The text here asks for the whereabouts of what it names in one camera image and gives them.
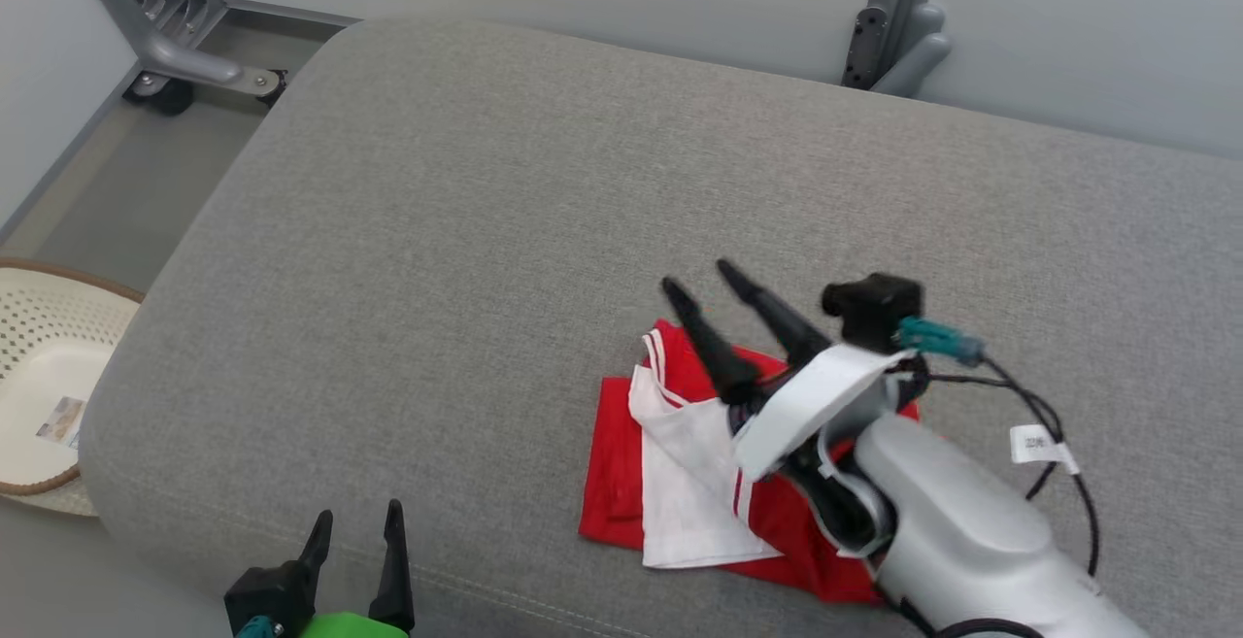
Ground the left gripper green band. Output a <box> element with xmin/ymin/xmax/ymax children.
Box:
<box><xmin>291</xmin><ymin>499</ymin><xmax>416</xmax><ymax>638</ymax></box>

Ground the grey fabric sofa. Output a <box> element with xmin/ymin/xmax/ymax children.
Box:
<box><xmin>78</xmin><ymin>17</ymin><xmax>1243</xmax><ymax>638</ymax></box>

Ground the grey metal frame with caster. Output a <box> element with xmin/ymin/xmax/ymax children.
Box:
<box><xmin>81</xmin><ymin>0</ymin><xmax>288</xmax><ymax>118</ymax></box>

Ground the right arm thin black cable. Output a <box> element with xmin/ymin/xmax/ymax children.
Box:
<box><xmin>913</xmin><ymin>356</ymin><xmax>1099</xmax><ymax>581</ymax></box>

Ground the red white basketball jersey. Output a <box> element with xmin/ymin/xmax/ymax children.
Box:
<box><xmin>579</xmin><ymin>319</ymin><xmax>920</xmax><ymax>606</ymax></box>

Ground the grey metal frame post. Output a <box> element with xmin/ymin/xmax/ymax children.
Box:
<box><xmin>840</xmin><ymin>0</ymin><xmax>954</xmax><ymax>99</ymax></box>

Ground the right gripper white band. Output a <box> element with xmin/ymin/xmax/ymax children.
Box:
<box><xmin>661</xmin><ymin>259</ymin><xmax>919</xmax><ymax>556</ymax></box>

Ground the black looped cable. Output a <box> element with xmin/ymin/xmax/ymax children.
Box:
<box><xmin>898</xmin><ymin>599</ymin><xmax>1045</xmax><ymax>638</ymax></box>

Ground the white cable label tag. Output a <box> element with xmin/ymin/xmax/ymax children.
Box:
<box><xmin>1009</xmin><ymin>424</ymin><xmax>1080</xmax><ymax>477</ymax></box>

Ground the paper label in basket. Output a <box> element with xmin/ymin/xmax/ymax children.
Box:
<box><xmin>36</xmin><ymin>395</ymin><xmax>87</xmax><ymax>451</ymax></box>

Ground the cream perforated laundry basket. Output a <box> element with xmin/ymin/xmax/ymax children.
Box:
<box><xmin>0</xmin><ymin>258</ymin><xmax>147</xmax><ymax>519</ymax></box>

